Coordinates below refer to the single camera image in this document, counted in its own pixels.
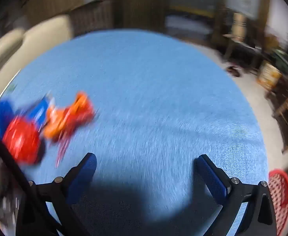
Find wooden crib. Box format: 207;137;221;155
70;2;115;35

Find red plastic basket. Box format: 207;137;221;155
268;169;288;236

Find orange printed carton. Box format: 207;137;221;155
257;63;282;90

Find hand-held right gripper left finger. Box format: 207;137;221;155
16;152;97;236

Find blue snack packet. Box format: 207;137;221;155
28;96;54;128

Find blue tablecloth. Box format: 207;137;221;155
0;28;270;236

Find blue plastic bag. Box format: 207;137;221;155
0;100;18;138

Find cream leather sofa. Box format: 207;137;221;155
0;15;73;89

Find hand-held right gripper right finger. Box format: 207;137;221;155
195;154;278;236

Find orange wrapper with red ribbon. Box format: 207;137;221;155
43;91;97;168

